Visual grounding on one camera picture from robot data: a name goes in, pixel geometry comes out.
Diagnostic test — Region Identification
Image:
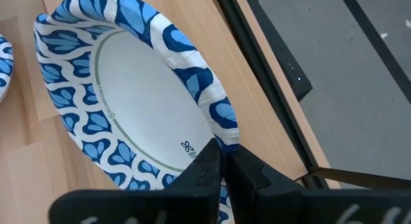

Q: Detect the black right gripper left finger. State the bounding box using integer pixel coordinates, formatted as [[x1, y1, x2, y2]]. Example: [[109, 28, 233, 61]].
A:
[[48, 137, 224, 224]]

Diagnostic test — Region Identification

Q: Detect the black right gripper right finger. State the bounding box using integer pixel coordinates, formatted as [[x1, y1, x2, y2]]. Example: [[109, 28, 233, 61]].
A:
[[223, 143, 411, 224]]

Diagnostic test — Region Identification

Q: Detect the black desk control panel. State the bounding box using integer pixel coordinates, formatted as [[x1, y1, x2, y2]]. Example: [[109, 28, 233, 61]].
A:
[[243, 0, 314, 102]]

